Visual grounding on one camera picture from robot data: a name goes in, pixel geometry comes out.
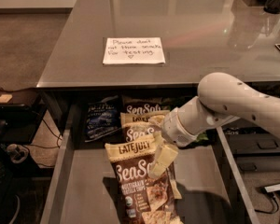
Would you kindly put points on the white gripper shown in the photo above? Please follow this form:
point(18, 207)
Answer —
point(174, 127)

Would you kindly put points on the brown late july chip bag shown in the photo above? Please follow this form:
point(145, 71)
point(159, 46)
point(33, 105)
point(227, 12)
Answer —
point(146, 200)
point(135, 126)

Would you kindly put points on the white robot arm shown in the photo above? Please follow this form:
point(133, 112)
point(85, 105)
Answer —
point(221, 98)

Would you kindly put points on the green Dang chip bag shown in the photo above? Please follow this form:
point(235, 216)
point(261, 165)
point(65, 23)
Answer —
point(201, 140)

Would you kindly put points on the rear brown Sea Salt chip bag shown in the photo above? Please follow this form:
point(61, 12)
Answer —
point(139, 106)

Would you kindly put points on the blue kettle chip bag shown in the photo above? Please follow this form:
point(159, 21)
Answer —
point(102, 118)

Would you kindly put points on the open grey top drawer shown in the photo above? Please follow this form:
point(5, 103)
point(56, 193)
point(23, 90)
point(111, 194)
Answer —
point(84, 190)

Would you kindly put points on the white handwritten paper note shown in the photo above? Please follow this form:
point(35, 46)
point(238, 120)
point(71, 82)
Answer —
point(133, 50)

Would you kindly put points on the grey power strip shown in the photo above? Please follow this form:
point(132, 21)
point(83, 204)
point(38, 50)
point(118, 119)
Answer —
point(272, 188)

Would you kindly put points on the black side shelf unit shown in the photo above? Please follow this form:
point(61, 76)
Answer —
point(20, 119)

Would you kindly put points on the tan sticky note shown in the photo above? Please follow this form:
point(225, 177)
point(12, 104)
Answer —
point(5, 98)

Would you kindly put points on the dark cabinet with handles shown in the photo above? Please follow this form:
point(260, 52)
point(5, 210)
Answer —
point(254, 139)

